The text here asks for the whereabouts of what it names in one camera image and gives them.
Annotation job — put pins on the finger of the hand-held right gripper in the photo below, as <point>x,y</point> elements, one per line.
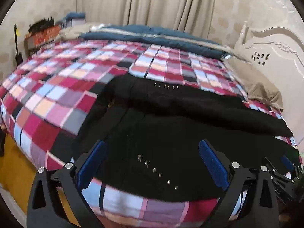
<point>276,169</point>
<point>287,163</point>

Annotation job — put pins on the black items on box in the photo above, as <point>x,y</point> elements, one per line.
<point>42,25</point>

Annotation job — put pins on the blue folded cloth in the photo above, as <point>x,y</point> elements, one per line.
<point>74,19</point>

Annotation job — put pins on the red checked blanket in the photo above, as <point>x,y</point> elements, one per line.
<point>71,80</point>

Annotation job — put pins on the beige pillow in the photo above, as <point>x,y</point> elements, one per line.
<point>258,85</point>

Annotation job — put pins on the orange box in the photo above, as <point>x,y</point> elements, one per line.
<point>44,38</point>

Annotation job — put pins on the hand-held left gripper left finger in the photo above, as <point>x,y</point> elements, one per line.
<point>93,162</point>

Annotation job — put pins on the black handset with antenna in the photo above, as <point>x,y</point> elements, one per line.
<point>18,57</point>

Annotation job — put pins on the blue quilt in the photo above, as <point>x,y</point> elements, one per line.
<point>166,39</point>

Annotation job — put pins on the beige curtain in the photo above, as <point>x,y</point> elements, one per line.
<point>147,4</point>

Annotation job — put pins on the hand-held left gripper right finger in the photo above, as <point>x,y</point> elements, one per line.
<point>211,161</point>

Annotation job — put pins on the white carved headboard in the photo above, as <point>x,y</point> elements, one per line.
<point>280,66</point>

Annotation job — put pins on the black pants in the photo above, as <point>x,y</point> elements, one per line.
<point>180,123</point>

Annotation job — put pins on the beige cloth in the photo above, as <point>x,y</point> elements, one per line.
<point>76,32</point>

